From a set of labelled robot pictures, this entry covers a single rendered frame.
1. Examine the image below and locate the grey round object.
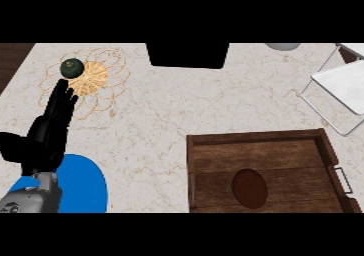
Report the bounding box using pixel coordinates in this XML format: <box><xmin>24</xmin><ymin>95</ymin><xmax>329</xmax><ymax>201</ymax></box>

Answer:
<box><xmin>264</xmin><ymin>43</ymin><xmax>301</xmax><ymax>52</ymax></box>

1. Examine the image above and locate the black box appliance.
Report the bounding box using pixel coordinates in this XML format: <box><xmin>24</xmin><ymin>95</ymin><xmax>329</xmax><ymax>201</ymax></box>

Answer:
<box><xmin>145</xmin><ymin>43</ymin><xmax>230</xmax><ymax>70</ymax></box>

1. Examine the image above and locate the brown wooden tray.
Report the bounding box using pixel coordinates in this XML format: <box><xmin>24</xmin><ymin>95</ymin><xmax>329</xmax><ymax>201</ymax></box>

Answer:
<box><xmin>185</xmin><ymin>128</ymin><xmax>364</xmax><ymax>214</ymax></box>

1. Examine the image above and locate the gold wire flower placemat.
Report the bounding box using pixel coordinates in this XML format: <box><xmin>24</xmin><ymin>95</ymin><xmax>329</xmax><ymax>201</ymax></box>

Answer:
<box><xmin>37</xmin><ymin>47</ymin><xmax>131</xmax><ymax>121</ymax></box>

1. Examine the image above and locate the blue round plate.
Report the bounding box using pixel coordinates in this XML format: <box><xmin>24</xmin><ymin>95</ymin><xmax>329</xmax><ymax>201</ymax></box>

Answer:
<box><xmin>9</xmin><ymin>153</ymin><xmax>108</xmax><ymax>214</ymax></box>

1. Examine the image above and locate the white tiered wire shelf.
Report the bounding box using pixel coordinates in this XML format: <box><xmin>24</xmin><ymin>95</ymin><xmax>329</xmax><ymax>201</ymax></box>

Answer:
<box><xmin>300</xmin><ymin>43</ymin><xmax>364</xmax><ymax>137</ymax></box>

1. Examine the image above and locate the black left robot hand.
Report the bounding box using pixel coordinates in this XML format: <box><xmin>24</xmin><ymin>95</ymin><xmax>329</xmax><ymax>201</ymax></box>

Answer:
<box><xmin>0</xmin><ymin>78</ymin><xmax>80</xmax><ymax>177</ymax></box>

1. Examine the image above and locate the dark green round fruit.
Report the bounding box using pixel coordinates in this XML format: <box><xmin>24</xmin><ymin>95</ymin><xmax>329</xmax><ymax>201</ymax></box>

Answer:
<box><xmin>59</xmin><ymin>58</ymin><xmax>86</xmax><ymax>80</ymax></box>

